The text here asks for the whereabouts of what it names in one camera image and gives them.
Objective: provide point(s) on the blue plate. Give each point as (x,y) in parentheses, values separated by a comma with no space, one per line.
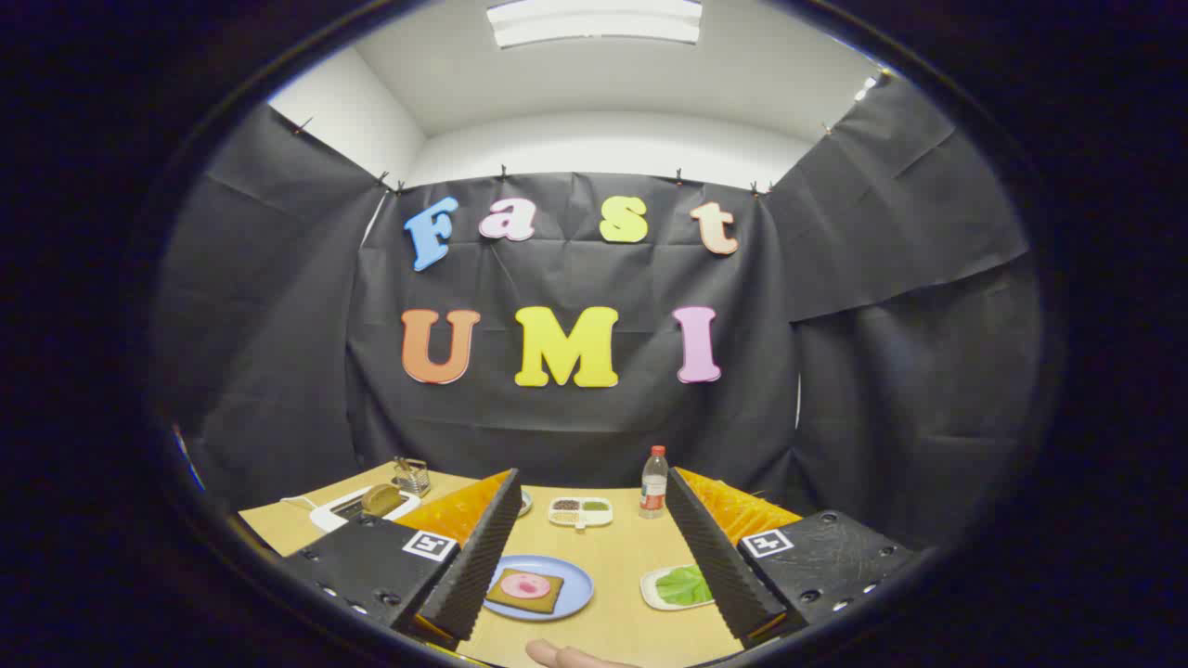
(575,580)

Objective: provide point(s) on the clear red-capped water bottle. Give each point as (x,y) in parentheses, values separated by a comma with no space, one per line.
(653,487)

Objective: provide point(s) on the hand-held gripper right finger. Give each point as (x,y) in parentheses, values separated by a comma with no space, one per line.
(710,557)

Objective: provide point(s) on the pale green plate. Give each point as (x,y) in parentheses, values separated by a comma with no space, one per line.
(526,504)

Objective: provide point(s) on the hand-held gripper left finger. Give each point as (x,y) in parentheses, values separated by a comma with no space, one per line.
(483,557)

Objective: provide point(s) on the brown toast slice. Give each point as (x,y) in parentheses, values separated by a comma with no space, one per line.
(506,601)

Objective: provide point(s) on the green lettuce leaf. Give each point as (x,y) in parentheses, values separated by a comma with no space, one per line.
(682,586)

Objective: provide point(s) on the ceiling light panel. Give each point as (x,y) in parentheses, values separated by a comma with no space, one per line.
(594,20)

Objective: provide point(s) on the black backdrop cloth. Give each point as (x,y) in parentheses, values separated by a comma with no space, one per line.
(575,417)

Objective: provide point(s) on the brown bread slice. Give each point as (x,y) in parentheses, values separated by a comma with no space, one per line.
(381,499)

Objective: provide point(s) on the white toaster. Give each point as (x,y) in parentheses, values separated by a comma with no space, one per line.
(327,515)

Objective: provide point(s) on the pink ham slice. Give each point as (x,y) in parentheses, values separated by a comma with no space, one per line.
(525,585)

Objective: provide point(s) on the white divided seasoning dish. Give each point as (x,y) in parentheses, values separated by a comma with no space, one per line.
(580,512)

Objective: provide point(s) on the small white dish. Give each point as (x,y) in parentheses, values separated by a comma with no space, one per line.
(648,594)

